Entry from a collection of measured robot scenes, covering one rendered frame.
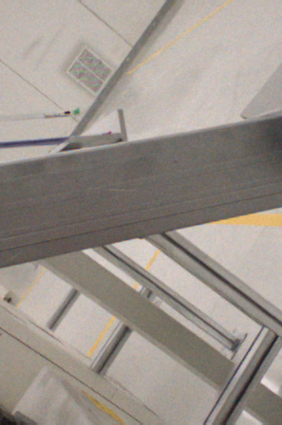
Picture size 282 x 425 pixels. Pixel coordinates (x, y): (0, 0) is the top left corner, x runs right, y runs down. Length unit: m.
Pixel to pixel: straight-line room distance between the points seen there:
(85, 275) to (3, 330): 0.56
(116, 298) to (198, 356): 0.22
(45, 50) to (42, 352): 7.14
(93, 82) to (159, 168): 8.46
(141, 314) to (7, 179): 1.03
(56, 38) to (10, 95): 0.91
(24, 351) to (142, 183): 1.51
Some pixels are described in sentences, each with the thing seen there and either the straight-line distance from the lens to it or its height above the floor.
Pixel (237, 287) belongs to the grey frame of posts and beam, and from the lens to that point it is 1.24.
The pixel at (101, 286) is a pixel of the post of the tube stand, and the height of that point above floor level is 0.55.
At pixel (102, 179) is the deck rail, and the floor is 0.84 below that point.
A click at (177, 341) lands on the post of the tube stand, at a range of 1.46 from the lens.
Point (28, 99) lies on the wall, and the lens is 8.71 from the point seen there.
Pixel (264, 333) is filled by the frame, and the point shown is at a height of 0.32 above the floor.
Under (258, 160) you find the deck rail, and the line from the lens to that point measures 0.47.
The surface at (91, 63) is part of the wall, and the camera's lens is 8.94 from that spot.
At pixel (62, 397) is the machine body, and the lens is 0.99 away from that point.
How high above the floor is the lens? 0.91
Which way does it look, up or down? 14 degrees down
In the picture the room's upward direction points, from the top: 53 degrees counter-clockwise
